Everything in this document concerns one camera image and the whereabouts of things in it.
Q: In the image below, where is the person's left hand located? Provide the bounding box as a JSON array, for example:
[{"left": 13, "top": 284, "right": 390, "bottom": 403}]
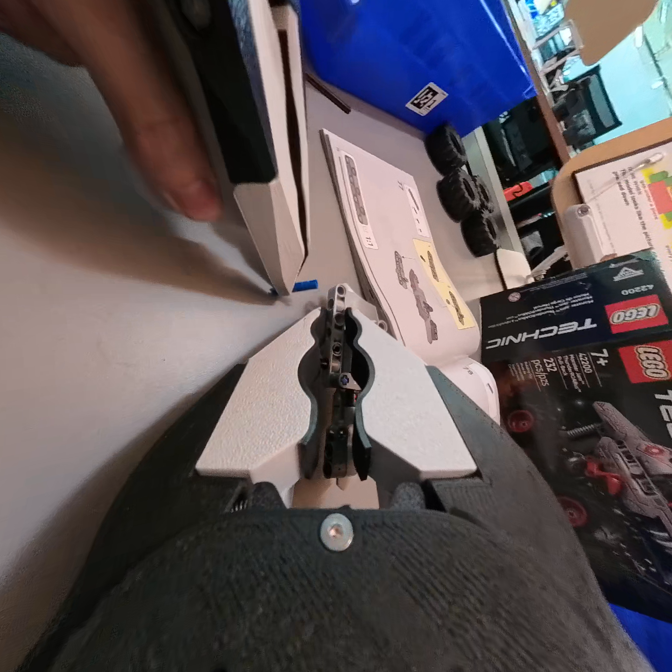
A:
[{"left": 0, "top": 0, "right": 224, "bottom": 221}]

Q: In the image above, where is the white instruction booklet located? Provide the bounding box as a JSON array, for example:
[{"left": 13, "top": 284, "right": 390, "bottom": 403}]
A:
[{"left": 319, "top": 128, "right": 501, "bottom": 423}]

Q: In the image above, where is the black toy tyre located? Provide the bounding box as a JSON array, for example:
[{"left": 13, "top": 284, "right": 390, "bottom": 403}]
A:
[
  {"left": 461, "top": 209, "right": 502, "bottom": 258},
  {"left": 424, "top": 123, "right": 467, "bottom": 174},
  {"left": 436, "top": 166, "right": 495, "bottom": 222}
]

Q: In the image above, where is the thin black stick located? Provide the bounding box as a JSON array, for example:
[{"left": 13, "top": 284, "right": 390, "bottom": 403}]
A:
[{"left": 306, "top": 72, "right": 351, "bottom": 114}]

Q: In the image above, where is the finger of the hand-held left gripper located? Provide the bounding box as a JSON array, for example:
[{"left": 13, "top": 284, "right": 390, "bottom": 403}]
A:
[
  {"left": 152, "top": 0, "right": 309, "bottom": 297},
  {"left": 270, "top": 0, "right": 312, "bottom": 263}
]

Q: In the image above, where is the black toy set box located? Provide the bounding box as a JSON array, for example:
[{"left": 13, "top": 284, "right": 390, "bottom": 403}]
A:
[{"left": 480, "top": 250, "right": 672, "bottom": 623}]

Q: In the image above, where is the grey desk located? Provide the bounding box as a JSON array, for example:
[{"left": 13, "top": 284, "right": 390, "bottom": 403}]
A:
[{"left": 0, "top": 31, "right": 528, "bottom": 670}]

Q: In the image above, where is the brown cardboard flap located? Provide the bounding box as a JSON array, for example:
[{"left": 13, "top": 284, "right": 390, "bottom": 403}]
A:
[{"left": 564, "top": 0, "right": 659, "bottom": 65}]

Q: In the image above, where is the printed instruction card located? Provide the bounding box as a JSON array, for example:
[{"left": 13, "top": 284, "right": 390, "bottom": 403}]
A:
[{"left": 572, "top": 138, "right": 672, "bottom": 263}]

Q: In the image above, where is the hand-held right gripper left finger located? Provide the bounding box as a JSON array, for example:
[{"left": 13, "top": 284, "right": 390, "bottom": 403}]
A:
[{"left": 195, "top": 309, "right": 322, "bottom": 509}]

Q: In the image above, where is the grey toy beam assembly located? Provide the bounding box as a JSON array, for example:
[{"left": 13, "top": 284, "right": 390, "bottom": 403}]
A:
[{"left": 314, "top": 283, "right": 392, "bottom": 481}]

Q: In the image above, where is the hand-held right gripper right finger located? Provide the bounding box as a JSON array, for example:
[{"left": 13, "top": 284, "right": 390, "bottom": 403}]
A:
[{"left": 344, "top": 309, "right": 478, "bottom": 509}]

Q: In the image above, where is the blue plastic bin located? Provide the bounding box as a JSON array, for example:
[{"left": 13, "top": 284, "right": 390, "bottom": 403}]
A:
[{"left": 298, "top": 0, "right": 537, "bottom": 138}]

